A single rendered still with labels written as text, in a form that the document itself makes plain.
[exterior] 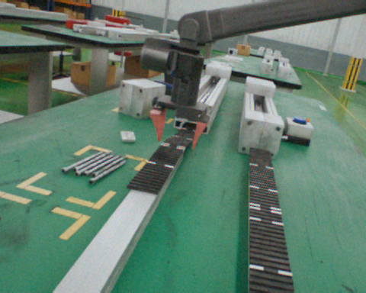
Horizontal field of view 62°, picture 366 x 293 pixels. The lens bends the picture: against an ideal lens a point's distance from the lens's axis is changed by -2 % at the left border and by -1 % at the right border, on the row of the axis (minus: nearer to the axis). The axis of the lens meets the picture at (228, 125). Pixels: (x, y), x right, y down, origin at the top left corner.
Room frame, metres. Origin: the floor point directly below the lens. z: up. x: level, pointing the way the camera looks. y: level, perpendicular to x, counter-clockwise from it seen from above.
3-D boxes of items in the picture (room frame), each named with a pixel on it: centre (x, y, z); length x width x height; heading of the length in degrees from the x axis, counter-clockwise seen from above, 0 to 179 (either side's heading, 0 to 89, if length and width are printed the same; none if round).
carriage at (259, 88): (1.22, -0.09, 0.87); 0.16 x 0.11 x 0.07; 179
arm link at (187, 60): (0.64, 0.11, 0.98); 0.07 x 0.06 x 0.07; 84
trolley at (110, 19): (5.70, 2.26, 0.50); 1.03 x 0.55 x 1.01; 0
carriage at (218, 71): (1.48, 0.09, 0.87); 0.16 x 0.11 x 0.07; 179
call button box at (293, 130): (0.94, -0.21, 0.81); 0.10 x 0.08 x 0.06; 89
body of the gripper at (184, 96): (0.64, 0.10, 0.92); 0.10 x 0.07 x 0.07; 89
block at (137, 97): (0.90, 0.26, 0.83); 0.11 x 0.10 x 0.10; 68
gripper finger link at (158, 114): (0.64, 0.13, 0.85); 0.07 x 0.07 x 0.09; 89
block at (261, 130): (0.78, -0.10, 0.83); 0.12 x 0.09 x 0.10; 89
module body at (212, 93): (1.23, 0.10, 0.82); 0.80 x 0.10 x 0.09; 179
